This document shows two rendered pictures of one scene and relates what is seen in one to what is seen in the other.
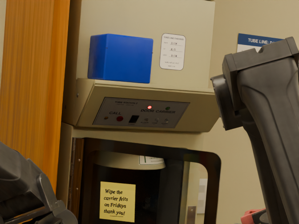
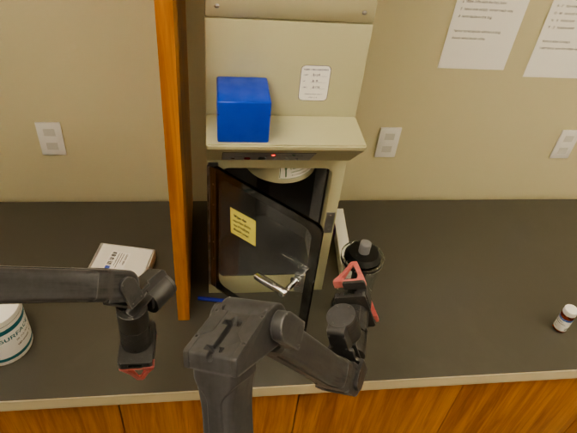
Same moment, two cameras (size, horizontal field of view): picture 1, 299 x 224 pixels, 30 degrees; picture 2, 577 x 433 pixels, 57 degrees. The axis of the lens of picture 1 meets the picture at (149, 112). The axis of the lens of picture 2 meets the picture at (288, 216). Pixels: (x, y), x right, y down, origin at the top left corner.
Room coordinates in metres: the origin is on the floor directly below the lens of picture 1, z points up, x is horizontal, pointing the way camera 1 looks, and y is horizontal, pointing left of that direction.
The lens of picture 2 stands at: (0.27, -0.27, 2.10)
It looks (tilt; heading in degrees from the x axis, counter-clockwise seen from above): 41 degrees down; 14
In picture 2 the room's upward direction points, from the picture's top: 7 degrees clockwise
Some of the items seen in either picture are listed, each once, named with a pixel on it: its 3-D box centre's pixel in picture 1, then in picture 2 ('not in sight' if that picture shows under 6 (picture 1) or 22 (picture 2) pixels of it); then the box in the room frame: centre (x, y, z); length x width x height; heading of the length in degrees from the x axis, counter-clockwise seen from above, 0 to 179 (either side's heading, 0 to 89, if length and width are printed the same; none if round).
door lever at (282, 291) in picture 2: not in sight; (276, 280); (1.05, -0.06, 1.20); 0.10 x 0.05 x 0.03; 71
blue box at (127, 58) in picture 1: (119, 59); (242, 109); (1.14, 0.07, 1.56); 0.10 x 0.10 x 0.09; 25
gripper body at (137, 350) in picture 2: not in sight; (136, 335); (0.80, 0.14, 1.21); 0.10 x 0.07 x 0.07; 25
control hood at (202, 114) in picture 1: (155, 108); (283, 149); (1.17, -0.01, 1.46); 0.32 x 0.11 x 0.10; 115
